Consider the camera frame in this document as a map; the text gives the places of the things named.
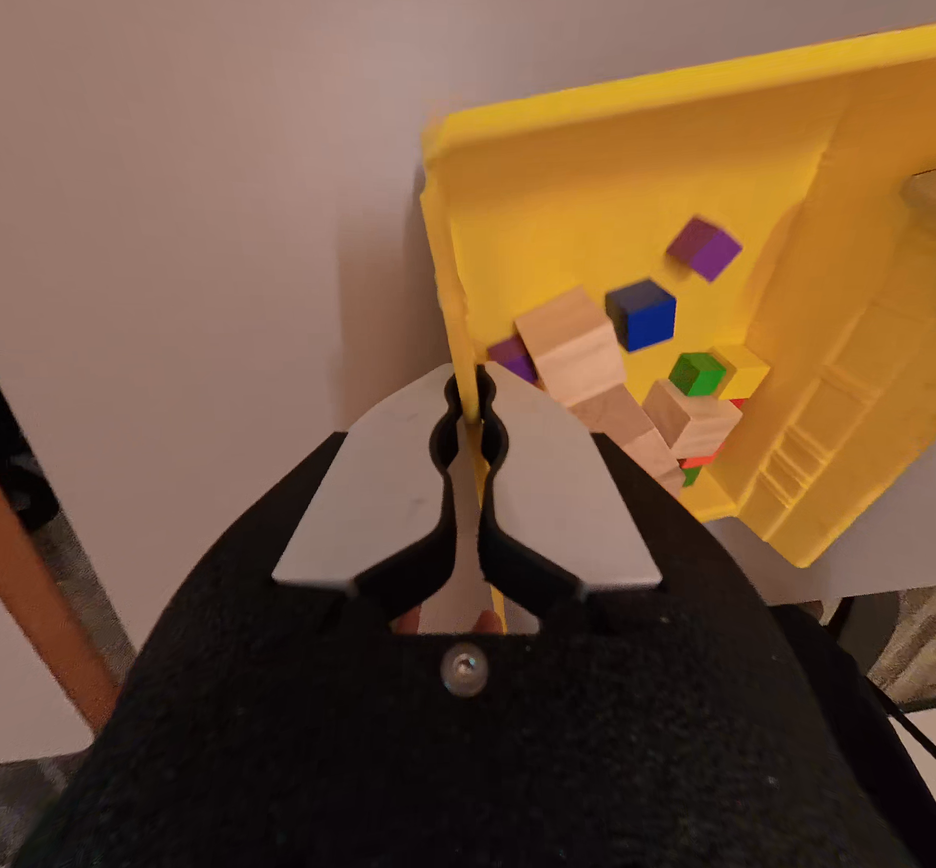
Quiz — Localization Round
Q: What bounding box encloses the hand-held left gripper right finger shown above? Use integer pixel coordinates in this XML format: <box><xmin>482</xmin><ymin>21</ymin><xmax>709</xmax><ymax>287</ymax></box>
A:
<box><xmin>477</xmin><ymin>362</ymin><xmax>663</xmax><ymax>618</ymax></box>

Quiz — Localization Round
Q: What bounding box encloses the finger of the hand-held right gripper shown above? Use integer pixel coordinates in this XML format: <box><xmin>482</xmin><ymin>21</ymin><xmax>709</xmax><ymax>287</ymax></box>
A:
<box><xmin>898</xmin><ymin>169</ymin><xmax>936</xmax><ymax>227</ymax></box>

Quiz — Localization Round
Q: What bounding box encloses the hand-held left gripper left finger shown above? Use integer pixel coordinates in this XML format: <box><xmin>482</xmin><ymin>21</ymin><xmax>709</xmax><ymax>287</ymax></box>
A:
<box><xmin>272</xmin><ymin>363</ymin><xmax>459</xmax><ymax>618</ymax></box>

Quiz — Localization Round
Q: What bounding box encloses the pile of coloured wooden cubes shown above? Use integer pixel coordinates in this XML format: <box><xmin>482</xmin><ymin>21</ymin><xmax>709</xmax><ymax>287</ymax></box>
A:
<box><xmin>486</xmin><ymin>216</ymin><xmax>771</xmax><ymax>499</ymax></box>

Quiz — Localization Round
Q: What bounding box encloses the yellow plastic box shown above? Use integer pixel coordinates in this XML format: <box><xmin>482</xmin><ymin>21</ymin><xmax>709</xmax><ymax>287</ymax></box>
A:
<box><xmin>420</xmin><ymin>25</ymin><xmax>936</xmax><ymax>616</ymax></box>

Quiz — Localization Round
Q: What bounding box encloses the black cable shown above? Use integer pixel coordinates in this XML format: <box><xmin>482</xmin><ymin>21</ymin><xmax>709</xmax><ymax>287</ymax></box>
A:
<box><xmin>869</xmin><ymin>684</ymin><xmax>936</xmax><ymax>758</ymax></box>

